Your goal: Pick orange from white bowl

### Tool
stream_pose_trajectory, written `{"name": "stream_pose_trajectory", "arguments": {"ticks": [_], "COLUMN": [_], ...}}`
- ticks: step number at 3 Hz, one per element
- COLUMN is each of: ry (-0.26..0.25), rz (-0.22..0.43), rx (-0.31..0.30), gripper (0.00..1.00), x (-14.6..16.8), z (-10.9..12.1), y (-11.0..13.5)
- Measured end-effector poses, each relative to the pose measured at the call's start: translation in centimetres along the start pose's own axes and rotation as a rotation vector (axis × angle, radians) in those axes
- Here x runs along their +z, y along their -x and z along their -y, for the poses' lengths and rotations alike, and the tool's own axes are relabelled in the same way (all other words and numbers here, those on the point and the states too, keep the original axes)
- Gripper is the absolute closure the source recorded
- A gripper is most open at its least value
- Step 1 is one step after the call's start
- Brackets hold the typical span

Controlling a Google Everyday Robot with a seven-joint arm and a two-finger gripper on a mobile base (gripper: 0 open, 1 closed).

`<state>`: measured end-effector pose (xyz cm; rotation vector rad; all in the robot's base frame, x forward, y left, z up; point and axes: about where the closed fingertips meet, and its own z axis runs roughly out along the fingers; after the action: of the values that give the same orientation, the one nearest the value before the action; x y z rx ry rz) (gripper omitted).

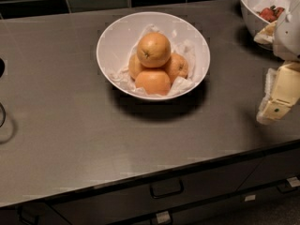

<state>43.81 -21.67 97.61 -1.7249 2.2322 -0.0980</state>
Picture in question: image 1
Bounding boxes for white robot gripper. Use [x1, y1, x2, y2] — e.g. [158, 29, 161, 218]
[254, 0, 300, 125]

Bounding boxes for orange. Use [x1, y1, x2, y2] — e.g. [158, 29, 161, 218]
[135, 69, 171, 96]
[128, 54, 145, 80]
[136, 32, 171, 68]
[163, 52, 189, 83]

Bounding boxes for white bowl with strawberries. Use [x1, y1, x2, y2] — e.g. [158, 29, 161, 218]
[239, 0, 292, 52]

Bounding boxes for white ceramic bowl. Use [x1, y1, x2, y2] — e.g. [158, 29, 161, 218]
[96, 12, 210, 101]

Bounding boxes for red strawberries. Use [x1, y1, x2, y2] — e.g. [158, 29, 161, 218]
[258, 6, 285, 23]

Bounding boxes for white paper liner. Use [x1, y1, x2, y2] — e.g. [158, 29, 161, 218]
[109, 24, 195, 98]

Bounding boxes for dark drawer front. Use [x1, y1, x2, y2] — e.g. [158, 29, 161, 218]
[54, 158, 261, 225]

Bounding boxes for black drawer handle right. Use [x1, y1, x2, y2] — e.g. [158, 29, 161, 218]
[277, 176, 300, 194]

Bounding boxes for black drawer handle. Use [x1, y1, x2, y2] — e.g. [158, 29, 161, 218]
[277, 176, 300, 194]
[149, 178, 184, 199]
[17, 205, 39, 225]

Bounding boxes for black drawer handle centre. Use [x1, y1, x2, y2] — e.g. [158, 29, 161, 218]
[149, 178, 184, 199]

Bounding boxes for lower drawer handle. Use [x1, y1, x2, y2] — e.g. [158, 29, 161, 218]
[151, 211, 173, 225]

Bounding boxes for black cable loop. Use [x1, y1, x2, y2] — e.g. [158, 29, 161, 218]
[0, 101, 8, 129]

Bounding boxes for black drawer handle left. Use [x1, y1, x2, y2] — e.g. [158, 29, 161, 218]
[17, 205, 39, 225]

